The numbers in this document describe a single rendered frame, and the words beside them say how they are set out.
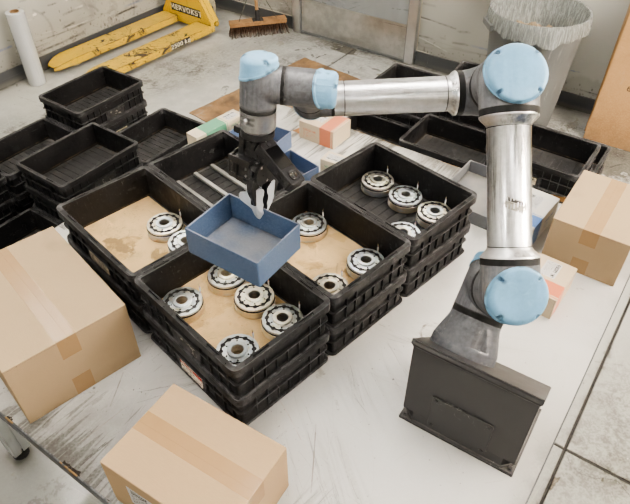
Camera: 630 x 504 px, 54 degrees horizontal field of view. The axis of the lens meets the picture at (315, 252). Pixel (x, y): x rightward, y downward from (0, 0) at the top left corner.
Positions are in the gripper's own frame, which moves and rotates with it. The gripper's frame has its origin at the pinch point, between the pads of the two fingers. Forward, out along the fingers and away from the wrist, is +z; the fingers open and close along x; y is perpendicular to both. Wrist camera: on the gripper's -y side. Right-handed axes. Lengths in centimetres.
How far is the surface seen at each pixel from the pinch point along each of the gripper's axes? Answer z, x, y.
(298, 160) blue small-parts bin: 29, -70, 42
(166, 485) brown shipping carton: 32, 47, -16
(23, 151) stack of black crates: 69, -46, 186
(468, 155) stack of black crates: 54, -168, 15
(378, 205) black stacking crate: 23, -55, 0
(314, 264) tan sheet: 26.9, -22.0, -0.4
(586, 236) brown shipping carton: 19, -77, -57
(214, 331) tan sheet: 31.1, 11.5, 5.0
